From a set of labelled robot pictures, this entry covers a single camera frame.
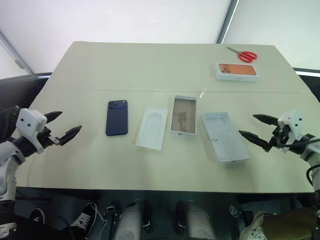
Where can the olive trouser leg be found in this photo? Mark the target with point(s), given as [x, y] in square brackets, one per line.
[290, 223]

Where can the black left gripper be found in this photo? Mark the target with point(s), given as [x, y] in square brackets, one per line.
[47, 140]

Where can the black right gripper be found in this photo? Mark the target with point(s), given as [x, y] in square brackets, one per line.
[279, 137]

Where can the black and white sneaker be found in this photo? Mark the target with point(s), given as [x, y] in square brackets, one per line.
[83, 220]

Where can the grey rounded robot leg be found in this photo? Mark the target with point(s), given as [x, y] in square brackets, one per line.
[200, 222]
[128, 222]

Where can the sealed orange-print phone box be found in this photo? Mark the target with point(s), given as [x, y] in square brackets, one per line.
[237, 70]

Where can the white moulded insert tray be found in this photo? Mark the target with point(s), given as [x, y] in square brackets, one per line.
[151, 130]

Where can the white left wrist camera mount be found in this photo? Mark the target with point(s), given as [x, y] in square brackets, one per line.
[30, 122]

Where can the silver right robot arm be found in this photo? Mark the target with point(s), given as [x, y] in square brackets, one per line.
[312, 153]

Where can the grey metal frame bar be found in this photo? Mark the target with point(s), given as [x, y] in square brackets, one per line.
[16, 53]
[226, 21]

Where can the dark blue smartphone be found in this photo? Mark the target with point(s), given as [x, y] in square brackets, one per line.
[117, 122]

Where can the black shoe with white mark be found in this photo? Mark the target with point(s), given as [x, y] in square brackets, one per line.
[37, 217]

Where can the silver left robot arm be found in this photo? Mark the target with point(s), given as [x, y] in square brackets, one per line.
[10, 160]

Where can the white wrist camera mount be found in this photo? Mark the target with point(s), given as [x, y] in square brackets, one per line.
[30, 122]
[295, 122]

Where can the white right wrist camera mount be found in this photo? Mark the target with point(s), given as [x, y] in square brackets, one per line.
[295, 122]

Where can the white box with brown inside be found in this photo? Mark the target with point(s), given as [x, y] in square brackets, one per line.
[183, 112]

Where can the large empty white box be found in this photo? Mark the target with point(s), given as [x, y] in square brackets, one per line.
[225, 140]

